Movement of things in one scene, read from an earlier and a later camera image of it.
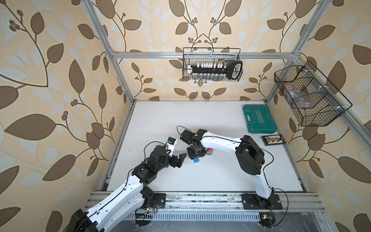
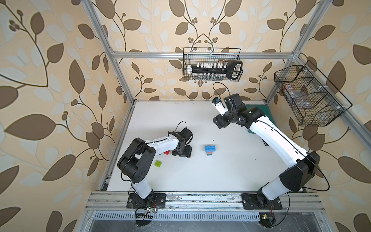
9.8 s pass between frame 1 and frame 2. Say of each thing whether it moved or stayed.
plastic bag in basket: stayed
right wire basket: stayed
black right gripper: moved
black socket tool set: stayed
